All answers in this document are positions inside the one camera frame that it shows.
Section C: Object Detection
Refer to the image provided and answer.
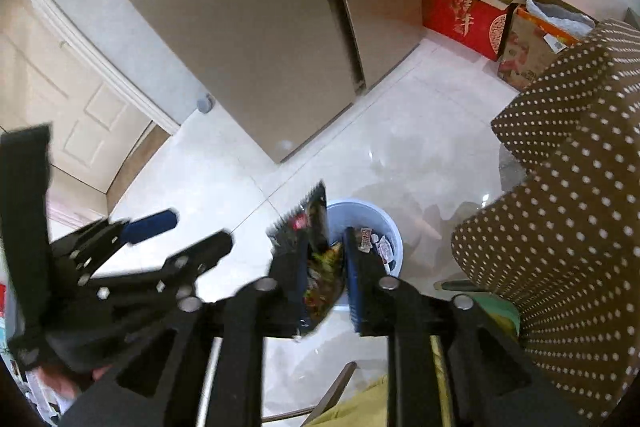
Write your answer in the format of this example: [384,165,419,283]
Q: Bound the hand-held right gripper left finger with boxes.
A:
[60,229,311,427]

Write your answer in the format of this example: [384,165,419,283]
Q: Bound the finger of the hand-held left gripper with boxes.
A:
[54,208,180,279]
[95,230,235,309]

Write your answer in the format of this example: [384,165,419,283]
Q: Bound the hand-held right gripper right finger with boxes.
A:
[342,228,586,427]

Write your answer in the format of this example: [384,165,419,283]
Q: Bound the dark mottled snack packet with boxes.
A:
[266,179,347,340]

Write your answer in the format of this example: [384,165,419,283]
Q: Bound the blue plastic bin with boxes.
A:
[322,199,404,313]

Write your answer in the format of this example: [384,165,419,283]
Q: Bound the red white wrapper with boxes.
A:
[354,227,377,254]

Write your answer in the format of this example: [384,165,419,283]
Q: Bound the white panel door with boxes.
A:
[0,0,153,208]

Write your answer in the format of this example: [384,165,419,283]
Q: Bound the person's yellow-green trouser leg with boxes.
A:
[305,337,455,427]

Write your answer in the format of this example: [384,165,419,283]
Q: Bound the colourful patterned cushion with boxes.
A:
[470,293,522,344]

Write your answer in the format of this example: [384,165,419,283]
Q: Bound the beige double-door refrigerator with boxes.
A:
[65,0,426,165]

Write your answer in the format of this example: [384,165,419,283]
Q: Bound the brown polka dot tablecloth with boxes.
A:
[450,19,640,423]

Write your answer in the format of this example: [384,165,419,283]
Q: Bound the red gift box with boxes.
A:
[420,0,509,60]

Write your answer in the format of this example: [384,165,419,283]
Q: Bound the printed brown carton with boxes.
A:
[497,0,597,90]

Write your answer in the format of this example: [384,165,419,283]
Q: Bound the white door frame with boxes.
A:
[15,0,181,136]

